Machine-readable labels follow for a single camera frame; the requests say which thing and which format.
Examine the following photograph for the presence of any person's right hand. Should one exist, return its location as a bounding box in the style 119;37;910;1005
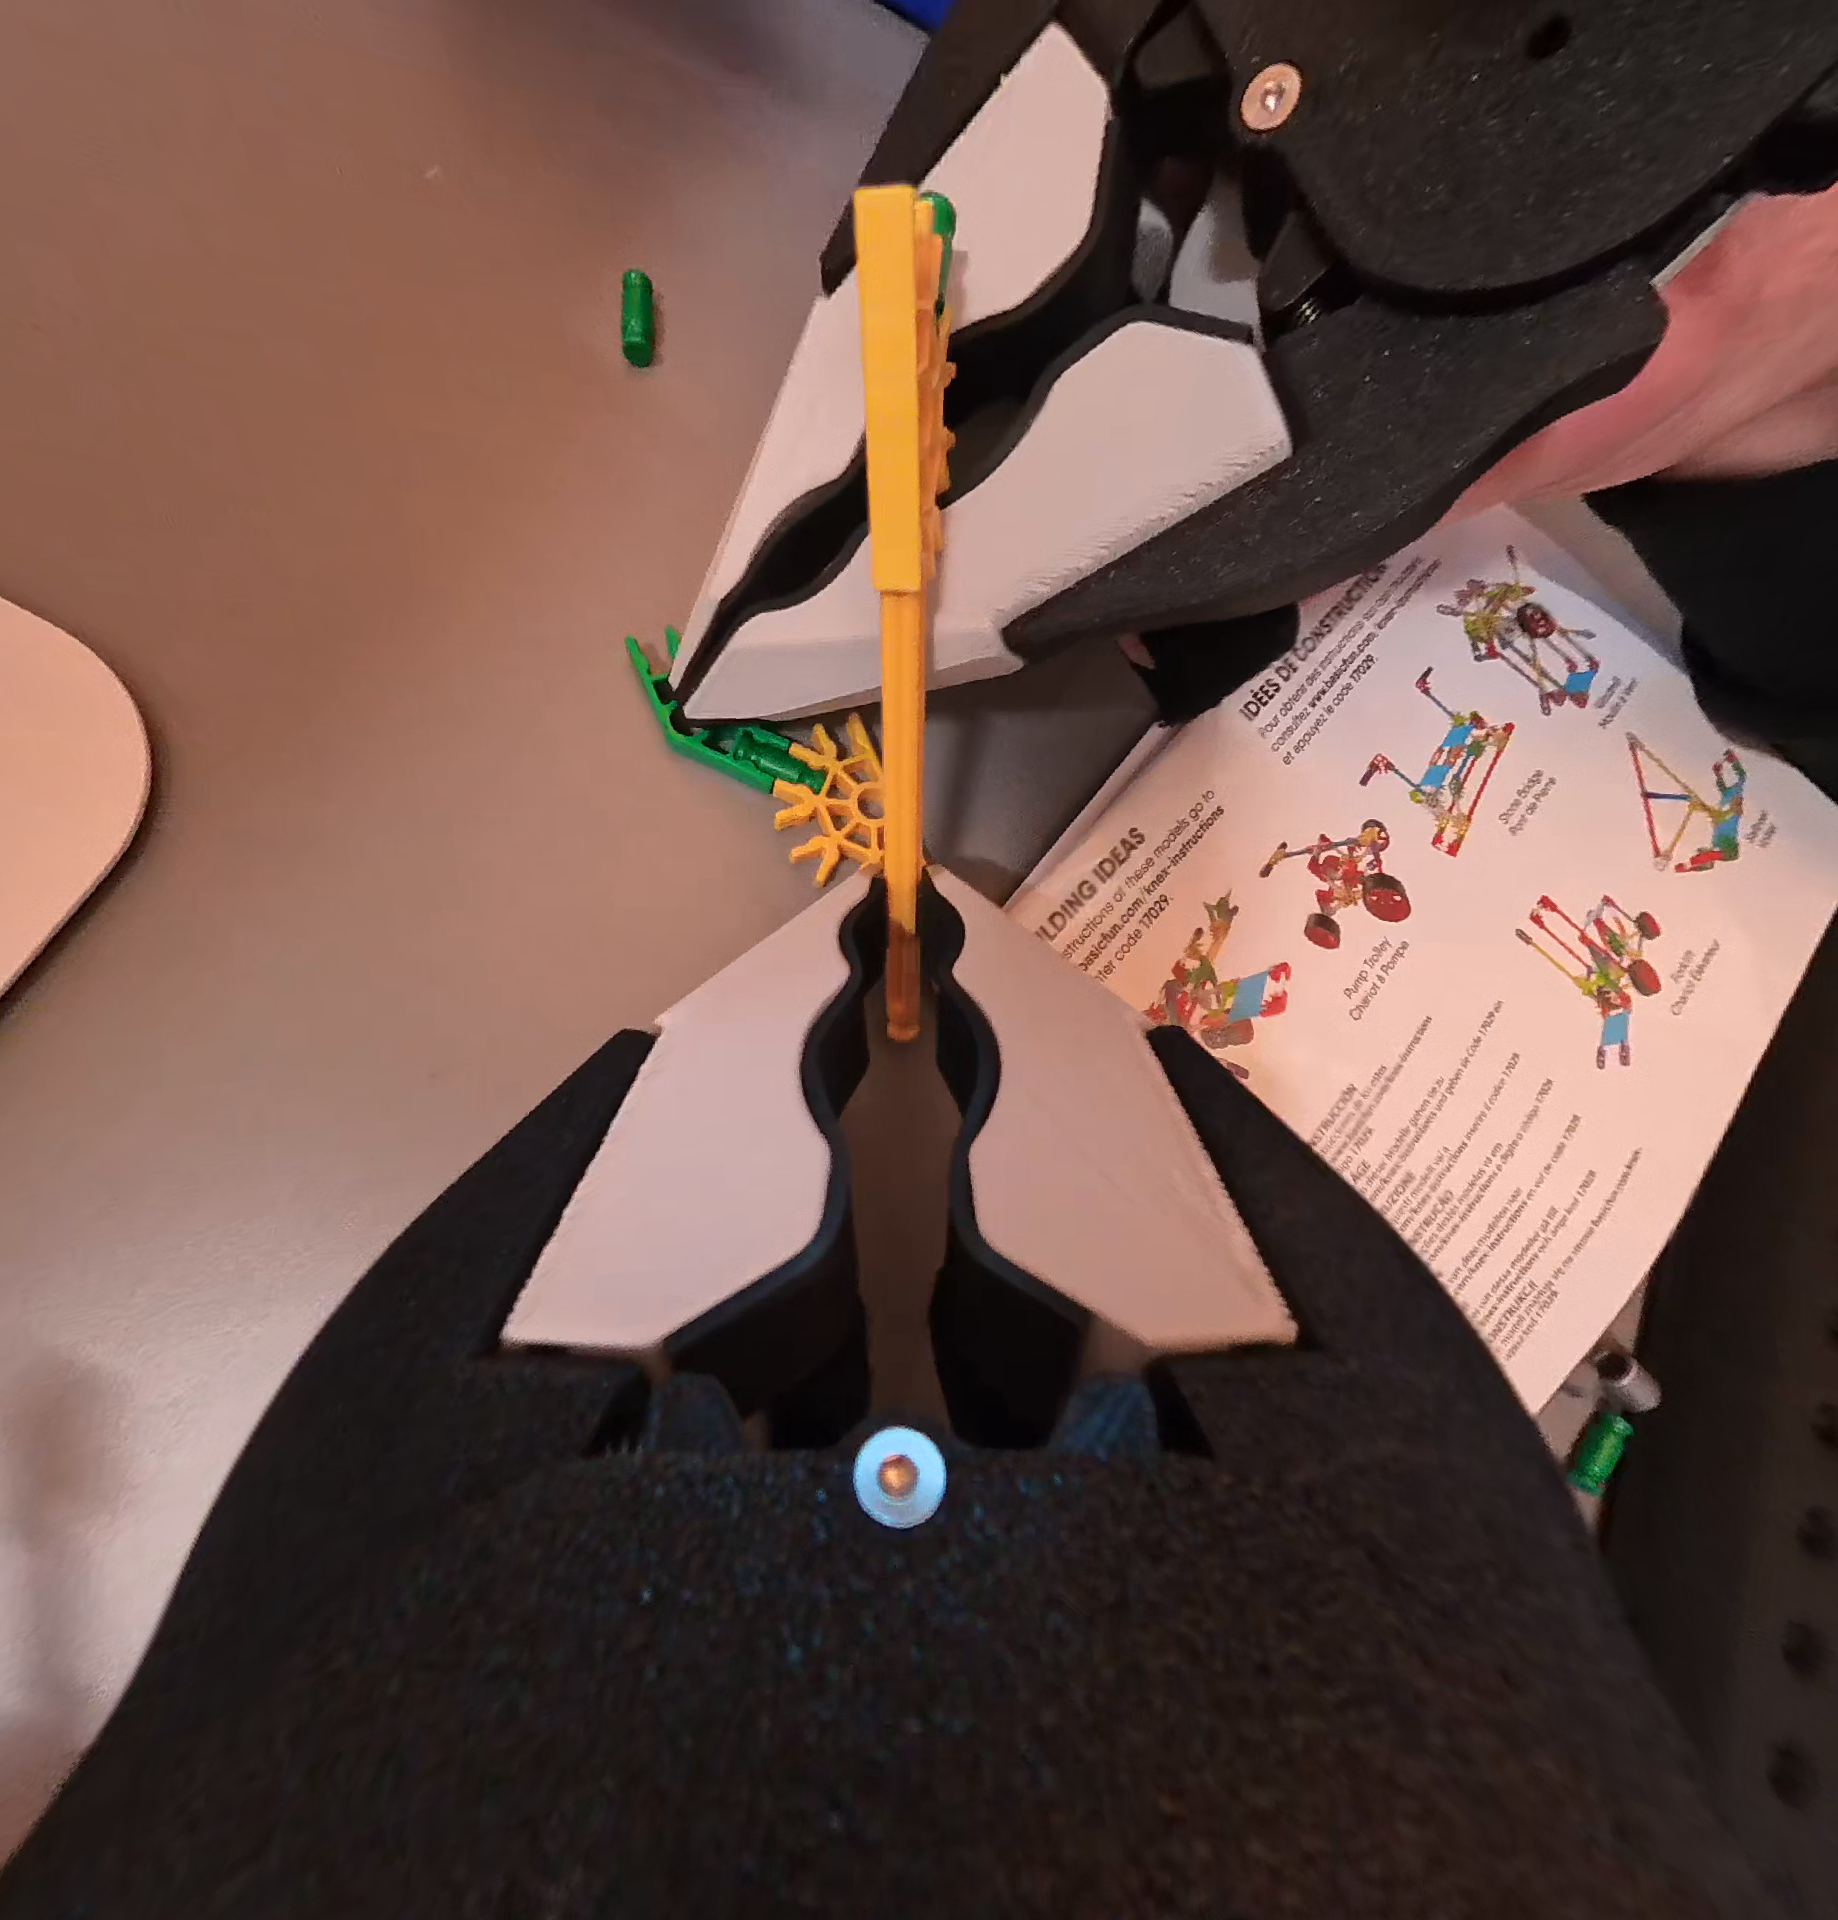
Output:
1455;134;1838;522

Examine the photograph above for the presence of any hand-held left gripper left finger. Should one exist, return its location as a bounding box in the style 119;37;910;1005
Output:
499;876;891;1355

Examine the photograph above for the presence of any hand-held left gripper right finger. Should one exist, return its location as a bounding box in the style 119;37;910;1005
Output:
919;871;1302;1355

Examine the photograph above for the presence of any white instruction booklet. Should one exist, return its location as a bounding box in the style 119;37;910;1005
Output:
1002;499;1838;1420

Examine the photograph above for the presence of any white metal stand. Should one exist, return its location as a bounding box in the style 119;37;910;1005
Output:
0;577;155;1050

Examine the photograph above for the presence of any yellow rod with connectors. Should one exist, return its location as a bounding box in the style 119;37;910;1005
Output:
855;180;962;597

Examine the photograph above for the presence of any green fan connector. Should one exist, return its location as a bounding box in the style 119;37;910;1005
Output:
626;629;757;791

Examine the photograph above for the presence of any orange fan connector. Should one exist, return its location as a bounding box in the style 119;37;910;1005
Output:
775;711;891;891

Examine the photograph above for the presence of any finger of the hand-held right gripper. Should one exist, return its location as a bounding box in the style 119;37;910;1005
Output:
678;19;1117;682
678;303;1296;719

